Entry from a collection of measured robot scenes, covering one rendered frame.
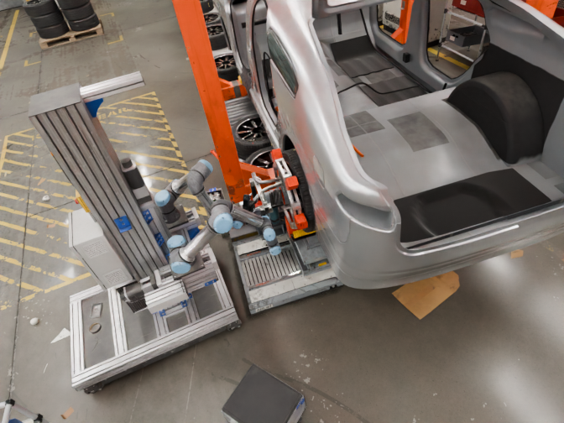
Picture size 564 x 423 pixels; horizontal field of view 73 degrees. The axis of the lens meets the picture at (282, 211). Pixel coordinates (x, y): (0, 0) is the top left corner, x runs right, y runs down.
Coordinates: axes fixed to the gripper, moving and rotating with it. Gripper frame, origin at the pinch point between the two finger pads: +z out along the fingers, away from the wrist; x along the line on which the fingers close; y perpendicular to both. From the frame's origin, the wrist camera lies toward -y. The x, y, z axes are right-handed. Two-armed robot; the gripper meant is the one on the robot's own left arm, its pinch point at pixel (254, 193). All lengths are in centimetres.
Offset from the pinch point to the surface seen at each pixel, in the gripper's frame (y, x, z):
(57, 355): 86, -129, -144
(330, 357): 80, 85, -76
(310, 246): 56, 44, 5
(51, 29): 60, -709, 440
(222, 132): -45, -26, 14
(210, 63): -99, -25, 16
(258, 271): 75, 2, -22
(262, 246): 73, -6, 5
